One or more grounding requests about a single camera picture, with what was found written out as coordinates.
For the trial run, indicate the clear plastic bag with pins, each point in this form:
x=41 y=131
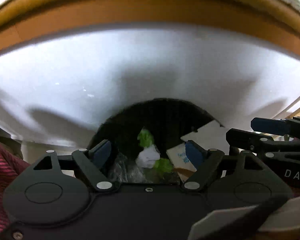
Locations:
x=127 y=171

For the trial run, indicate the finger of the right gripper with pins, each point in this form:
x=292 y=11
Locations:
x=243 y=141
x=290 y=127

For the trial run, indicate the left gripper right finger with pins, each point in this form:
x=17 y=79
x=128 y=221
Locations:
x=206 y=162

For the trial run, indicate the green white snack wrapper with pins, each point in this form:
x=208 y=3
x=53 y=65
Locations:
x=156 y=169

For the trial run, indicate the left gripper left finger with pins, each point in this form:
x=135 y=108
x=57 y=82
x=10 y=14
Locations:
x=88 y=164

